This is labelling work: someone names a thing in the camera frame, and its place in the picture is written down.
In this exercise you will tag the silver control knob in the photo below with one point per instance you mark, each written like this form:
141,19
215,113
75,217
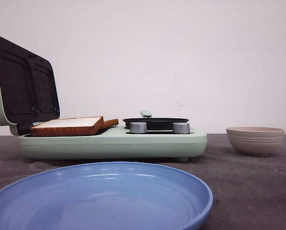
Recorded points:
138,128
181,128

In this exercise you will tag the blue plastic plate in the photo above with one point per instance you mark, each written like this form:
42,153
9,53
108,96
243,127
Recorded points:
106,196

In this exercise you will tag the beige ribbed ceramic bowl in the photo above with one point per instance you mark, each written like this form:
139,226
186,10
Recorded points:
255,141

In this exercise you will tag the right silver control knob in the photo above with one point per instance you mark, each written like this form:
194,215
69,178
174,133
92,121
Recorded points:
181,128

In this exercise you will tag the black frying pan green handle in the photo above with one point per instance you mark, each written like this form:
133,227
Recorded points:
154,123

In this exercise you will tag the mint green breakfast maker base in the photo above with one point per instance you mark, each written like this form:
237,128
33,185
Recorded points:
116,143

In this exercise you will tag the left silver control knob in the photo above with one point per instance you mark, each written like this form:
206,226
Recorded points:
138,128

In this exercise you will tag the mint green sandwich maker lid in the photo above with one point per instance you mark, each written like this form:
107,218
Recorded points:
28,93

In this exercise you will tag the white bread slice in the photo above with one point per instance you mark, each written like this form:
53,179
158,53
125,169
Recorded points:
85,126
106,124

